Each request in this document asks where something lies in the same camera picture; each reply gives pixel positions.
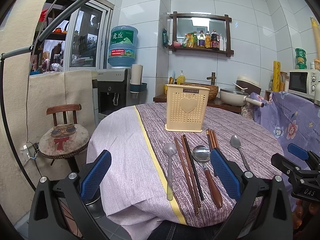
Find black chopstick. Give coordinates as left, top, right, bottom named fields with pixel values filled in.
left=182, top=134, right=204, bottom=201

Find small steel spoon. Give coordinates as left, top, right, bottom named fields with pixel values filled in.
left=230, top=135, right=251, bottom=171

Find wooden handled steel spoon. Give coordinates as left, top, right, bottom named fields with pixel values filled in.
left=192, top=145, right=222, bottom=209

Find reddish wooden chopstick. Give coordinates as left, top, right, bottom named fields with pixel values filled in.
left=210, top=129, right=219, bottom=148

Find reddish brown chopstick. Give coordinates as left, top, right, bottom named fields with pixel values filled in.
left=206, top=129, right=215, bottom=151

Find brown wooden chopstick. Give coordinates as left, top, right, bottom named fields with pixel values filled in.
left=174, top=137, right=199, bottom=214

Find grey matte spoon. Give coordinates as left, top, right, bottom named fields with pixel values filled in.
left=163, top=143, right=177, bottom=201

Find dark brown chopstick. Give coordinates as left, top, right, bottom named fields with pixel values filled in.
left=181, top=135, right=201, bottom=207

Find purple floral cloth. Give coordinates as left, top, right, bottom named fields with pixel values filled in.
left=249, top=90, right=320, bottom=205

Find wooden chair with cat cushion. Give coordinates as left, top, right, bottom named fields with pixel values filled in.
left=39, top=104, right=90, bottom=173

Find purple striped tablecloth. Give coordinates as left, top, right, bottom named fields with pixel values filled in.
left=87, top=103, right=282, bottom=239

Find white microwave oven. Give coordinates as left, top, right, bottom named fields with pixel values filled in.
left=288, top=69, right=319, bottom=101

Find cream pot with lid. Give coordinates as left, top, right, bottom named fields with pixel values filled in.
left=220, top=88, right=264, bottom=107

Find beige plastic utensil holder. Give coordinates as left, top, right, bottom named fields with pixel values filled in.
left=165, top=85, right=208, bottom=132

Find yellow foil roll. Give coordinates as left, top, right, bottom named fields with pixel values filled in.
left=272, top=61, right=281, bottom=92

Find woven basin sink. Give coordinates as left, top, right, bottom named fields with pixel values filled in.
left=181, top=82, right=219, bottom=101

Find green instant noodle cups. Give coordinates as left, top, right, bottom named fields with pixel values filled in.
left=295, top=48, right=307, bottom=69

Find brown white rice cooker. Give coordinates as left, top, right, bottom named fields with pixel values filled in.
left=234, top=76, right=261, bottom=95

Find bronze faucet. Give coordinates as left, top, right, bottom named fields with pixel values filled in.
left=206, top=72, right=216, bottom=86

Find water dispenser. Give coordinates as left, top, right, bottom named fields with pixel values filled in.
left=97, top=68, right=131, bottom=120

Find yellow soap bottle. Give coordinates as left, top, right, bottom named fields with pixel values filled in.
left=176, top=71, right=185, bottom=85

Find paper cup stack holder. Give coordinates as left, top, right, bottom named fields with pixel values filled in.
left=129, top=64, right=147, bottom=99

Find dark soy sauce bottle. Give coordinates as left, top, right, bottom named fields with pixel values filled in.
left=211, top=30, right=220, bottom=50

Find purple label bottle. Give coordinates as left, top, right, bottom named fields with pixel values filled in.
left=197, top=30, right=205, bottom=48

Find yellow snack bag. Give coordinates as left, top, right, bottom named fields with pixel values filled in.
left=185, top=33, right=194, bottom=48

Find yellow label sauce bottle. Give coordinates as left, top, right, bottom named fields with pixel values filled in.
left=204, top=31, right=212, bottom=48

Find sliding glass window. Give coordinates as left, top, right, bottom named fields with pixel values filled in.
left=31, top=1, right=113, bottom=75

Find pink small bowl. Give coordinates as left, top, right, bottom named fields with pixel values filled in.
left=173, top=41, right=181, bottom=48

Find blue water jug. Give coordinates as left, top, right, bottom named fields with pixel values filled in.
left=107, top=25, right=138, bottom=68

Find green hanging packet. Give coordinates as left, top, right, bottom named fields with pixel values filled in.
left=162, top=28, right=168, bottom=48

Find dark wooden wall shelf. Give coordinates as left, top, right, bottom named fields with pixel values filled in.
left=169, top=11, right=234, bottom=57

